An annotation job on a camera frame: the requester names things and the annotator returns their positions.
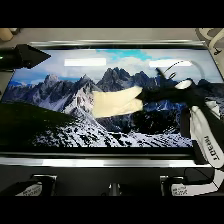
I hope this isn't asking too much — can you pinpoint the cream T-shirt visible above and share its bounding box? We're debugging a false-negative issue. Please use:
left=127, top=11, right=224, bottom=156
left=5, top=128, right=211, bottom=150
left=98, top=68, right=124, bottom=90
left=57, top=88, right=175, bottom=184
left=91, top=85, right=145, bottom=119

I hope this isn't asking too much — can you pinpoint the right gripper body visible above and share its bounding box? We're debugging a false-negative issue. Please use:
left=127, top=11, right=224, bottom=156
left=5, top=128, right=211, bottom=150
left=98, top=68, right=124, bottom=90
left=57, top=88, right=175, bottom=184
left=136, top=86, right=168, bottom=104

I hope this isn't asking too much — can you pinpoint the white office chair base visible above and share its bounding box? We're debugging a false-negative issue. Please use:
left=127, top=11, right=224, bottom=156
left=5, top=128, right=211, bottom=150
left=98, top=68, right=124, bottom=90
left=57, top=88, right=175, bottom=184
left=195, top=27, right=224, bottom=56

